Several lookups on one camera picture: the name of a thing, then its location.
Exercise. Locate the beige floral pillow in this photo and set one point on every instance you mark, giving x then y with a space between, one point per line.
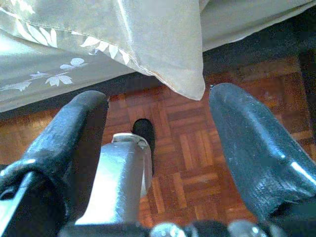
153 37

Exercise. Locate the beige floral bed sheet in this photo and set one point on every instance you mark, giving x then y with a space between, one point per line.
37 64

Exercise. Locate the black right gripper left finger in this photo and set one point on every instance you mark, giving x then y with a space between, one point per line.
61 148

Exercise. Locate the grey right robot leg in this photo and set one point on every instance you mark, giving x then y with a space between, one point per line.
118 172

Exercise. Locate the black right robot foot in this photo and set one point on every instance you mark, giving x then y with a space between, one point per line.
145 130

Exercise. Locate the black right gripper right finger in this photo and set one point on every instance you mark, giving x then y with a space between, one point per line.
254 153

